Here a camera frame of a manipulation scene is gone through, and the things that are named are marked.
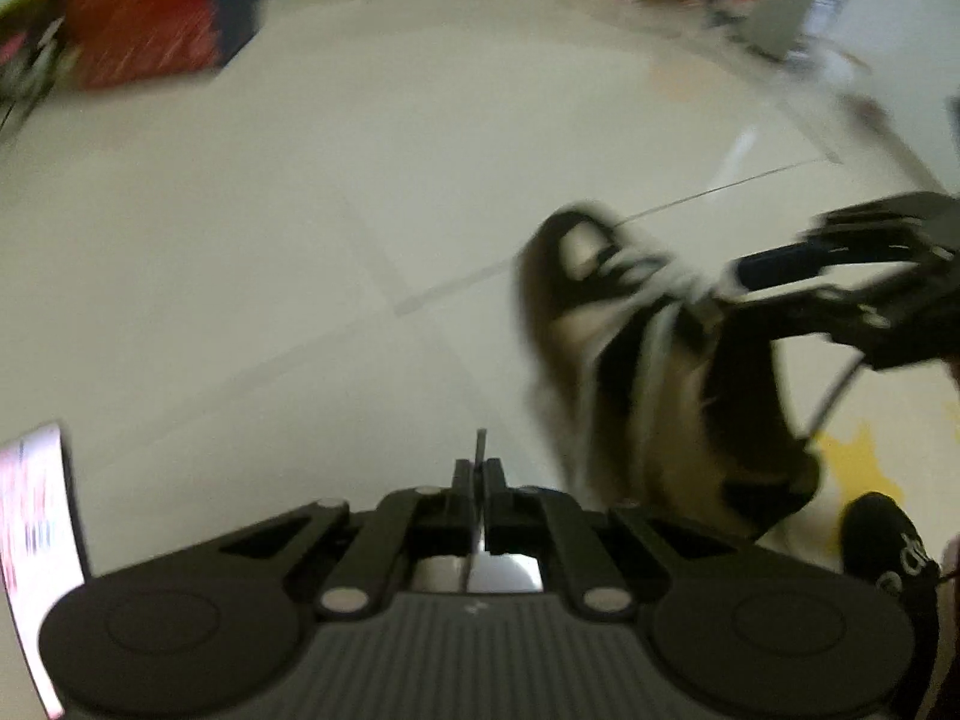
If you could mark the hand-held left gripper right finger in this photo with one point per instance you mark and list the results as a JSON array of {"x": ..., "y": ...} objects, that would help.
[{"x": 495, "y": 499}]

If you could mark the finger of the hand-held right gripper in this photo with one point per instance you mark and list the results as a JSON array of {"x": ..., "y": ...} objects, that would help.
[
  {"x": 825, "y": 311},
  {"x": 780, "y": 262}
]

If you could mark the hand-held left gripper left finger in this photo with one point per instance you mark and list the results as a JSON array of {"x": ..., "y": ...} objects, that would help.
[{"x": 466, "y": 499}]

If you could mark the black and beige shoe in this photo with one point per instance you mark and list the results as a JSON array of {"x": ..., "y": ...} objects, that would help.
[{"x": 735, "y": 405}]

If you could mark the grey white shoelace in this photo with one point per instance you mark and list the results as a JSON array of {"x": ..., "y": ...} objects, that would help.
[{"x": 656, "y": 345}]

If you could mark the yellow star floor sticker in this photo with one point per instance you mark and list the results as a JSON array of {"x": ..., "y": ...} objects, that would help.
[{"x": 859, "y": 461}]

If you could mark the black slipper with white print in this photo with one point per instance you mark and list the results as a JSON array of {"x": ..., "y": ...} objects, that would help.
[{"x": 889, "y": 540}]

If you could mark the Merry Christmas gift bag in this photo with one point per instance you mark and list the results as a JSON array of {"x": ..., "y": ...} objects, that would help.
[{"x": 150, "y": 15}]

